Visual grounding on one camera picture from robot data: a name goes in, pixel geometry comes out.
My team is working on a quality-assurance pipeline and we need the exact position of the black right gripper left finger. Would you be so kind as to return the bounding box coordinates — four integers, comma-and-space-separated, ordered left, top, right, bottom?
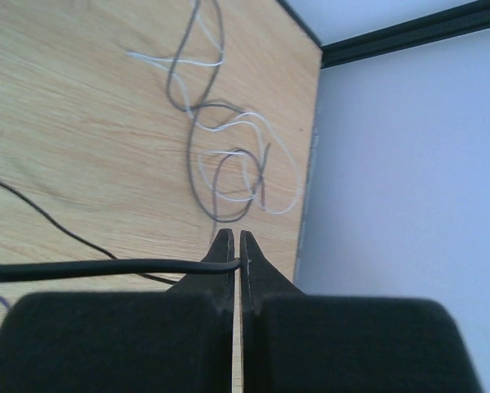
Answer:
0, 229, 234, 392

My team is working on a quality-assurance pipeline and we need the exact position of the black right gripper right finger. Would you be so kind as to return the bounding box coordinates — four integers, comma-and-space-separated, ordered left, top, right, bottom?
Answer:
240, 231, 481, 392

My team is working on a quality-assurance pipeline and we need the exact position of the black wire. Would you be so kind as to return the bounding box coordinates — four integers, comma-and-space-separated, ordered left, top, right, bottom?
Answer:
0, 176, 243, 284

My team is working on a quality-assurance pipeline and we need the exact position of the white wire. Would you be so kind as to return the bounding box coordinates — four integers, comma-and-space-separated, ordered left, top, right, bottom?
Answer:
125, 0, 303, 216

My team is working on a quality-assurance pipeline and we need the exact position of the black frame post right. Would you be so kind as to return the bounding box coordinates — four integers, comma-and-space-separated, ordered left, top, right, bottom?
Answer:
279, 1, 490, 70

